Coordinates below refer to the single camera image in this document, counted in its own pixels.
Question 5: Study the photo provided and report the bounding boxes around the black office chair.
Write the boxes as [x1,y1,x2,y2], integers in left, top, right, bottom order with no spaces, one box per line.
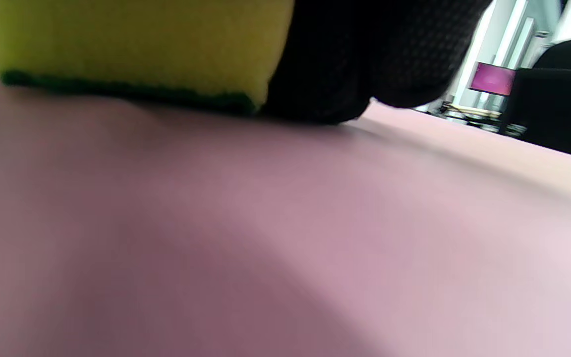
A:
[501,67,571,163]

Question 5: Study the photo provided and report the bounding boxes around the pink monitor screen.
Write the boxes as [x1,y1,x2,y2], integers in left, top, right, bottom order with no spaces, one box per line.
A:
[470,62,516,96]

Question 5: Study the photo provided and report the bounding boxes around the yellow sponge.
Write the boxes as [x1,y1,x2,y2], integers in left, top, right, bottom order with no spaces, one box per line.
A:
[0,0,296,116]

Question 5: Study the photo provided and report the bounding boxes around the pink cutting board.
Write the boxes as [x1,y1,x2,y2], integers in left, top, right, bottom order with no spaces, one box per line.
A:
[0,47,571,357]

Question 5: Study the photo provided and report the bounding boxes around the person's right hand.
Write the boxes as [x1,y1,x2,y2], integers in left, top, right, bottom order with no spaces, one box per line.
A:
[258,0,494,124]

